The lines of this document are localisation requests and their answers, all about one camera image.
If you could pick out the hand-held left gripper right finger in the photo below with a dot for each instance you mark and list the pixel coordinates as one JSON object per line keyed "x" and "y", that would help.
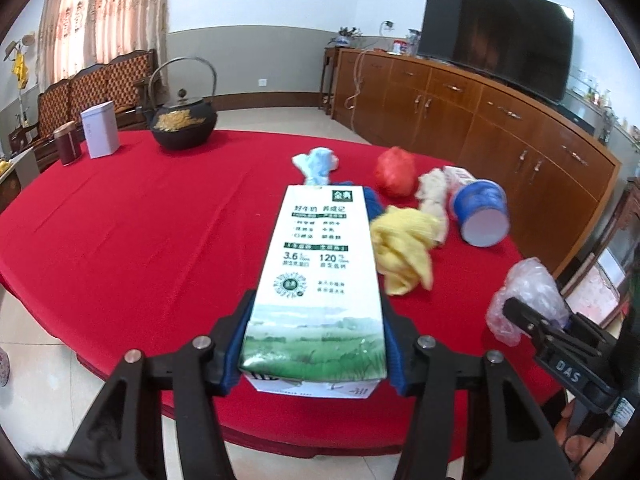
{"x": 398, "y": 357}

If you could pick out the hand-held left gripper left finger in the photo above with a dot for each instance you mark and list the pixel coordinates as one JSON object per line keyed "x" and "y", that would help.
{"x": 234, "y": 357}

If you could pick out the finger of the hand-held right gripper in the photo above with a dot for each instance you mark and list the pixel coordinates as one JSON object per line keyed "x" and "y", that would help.
{"x": 527, "y": 317}

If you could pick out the clear plastic bag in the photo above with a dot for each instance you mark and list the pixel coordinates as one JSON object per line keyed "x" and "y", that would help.
{"x": 530, "y": 280}

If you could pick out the green and white milk carton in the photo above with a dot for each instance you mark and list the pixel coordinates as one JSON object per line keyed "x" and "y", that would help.
{"x": 315, "y": 270}

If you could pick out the light blue face mask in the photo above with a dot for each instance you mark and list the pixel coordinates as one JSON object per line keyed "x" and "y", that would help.
{"x": 317, "y": 162}

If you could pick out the person's right hand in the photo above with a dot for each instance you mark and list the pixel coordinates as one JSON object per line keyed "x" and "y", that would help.
{"x": 590, "y": 457}

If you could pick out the wooden framed picture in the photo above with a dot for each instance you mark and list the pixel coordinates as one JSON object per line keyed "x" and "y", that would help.
{"x": 595, "y": 290}

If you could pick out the yellow crumpled cloth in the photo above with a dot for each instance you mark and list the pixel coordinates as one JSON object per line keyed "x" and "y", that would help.
{"x": 400, "y": 250}

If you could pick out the blue and white paper cup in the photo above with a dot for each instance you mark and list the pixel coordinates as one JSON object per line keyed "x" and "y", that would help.
{"x": 480, "y": 205}

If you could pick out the white crumpled tissue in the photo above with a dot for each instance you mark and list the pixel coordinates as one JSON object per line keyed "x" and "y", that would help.
{"x": 432, "y": 187}

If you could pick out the red tablecloth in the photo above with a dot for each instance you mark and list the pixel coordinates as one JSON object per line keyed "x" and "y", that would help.
{"x": 150, "y": 220}

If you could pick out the red plastic bag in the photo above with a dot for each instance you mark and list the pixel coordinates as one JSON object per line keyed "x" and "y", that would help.
{"x": 395, "y": 170}

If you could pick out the black set-top box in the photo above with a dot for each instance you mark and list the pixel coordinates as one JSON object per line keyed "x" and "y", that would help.
{"x": 577, "y": 117}

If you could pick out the long wooden sideboard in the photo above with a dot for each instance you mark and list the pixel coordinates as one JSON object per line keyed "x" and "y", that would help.
{"x": 450, "y": 110}

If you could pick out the row of small bottles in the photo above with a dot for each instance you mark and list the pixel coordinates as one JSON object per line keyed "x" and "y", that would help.
{"x": 600, "y": 97}

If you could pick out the black iron teapot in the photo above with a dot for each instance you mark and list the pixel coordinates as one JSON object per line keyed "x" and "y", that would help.
{"x": 182, "y": 130}

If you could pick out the white tin box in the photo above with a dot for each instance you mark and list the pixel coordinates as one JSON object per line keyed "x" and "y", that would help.
{"x": 100, "y": 130}

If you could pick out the dark red tea canister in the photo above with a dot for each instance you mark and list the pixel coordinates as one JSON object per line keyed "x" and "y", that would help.
{"x": 67, "y": 147}

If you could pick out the black television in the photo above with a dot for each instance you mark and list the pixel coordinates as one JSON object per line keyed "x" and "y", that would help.
{"x": 495, "y": 35}

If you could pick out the jars on sideboard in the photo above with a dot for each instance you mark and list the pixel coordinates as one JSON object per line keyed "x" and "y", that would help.
{"x": 400, "y": 46}

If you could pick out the wooden bench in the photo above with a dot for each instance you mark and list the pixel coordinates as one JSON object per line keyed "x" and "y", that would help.
{"x": 90, "y": 85}

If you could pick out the small potted plant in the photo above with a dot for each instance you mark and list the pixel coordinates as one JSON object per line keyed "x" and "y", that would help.
{"x": 345, "y": 37}

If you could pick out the coat rack with yellow garment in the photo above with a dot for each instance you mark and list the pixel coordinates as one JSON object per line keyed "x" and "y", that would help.
{"x": 20, "y": 70}

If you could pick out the patterned beige curtain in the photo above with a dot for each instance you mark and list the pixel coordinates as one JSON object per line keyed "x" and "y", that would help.
{"x": 100, "y": 10}

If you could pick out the plugged wall charger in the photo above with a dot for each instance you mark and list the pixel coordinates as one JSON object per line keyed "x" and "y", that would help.
{"x": 388, "y": 24}

